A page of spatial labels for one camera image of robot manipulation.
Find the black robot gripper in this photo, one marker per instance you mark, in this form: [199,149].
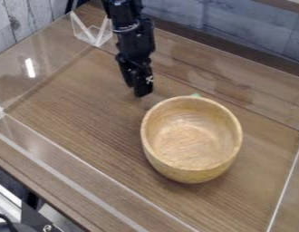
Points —
[136,46]

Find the clear acrylic tray wall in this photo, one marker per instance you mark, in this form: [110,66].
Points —
[94,199]

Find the black metal table clamp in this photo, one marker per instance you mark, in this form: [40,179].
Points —
[20,205]

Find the wooden bowl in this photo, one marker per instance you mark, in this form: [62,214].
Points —
[191,138]

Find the clear acrylic corner bracket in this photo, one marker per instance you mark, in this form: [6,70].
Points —
[94,35]

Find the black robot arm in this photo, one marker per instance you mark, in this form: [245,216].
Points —
[123,9]

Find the green rectangular block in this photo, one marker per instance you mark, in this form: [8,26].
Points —
[195,95]

